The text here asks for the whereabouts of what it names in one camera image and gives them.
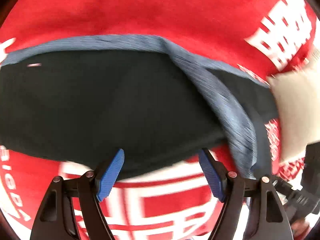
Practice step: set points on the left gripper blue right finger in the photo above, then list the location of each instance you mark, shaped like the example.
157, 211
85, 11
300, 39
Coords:
215, 174

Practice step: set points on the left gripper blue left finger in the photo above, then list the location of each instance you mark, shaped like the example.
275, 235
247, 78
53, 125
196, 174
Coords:
107, 173

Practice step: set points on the red blanket white characters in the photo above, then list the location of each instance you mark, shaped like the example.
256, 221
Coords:
52, 199

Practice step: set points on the black pants grey waistband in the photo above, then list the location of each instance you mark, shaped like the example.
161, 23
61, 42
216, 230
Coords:
81, 98

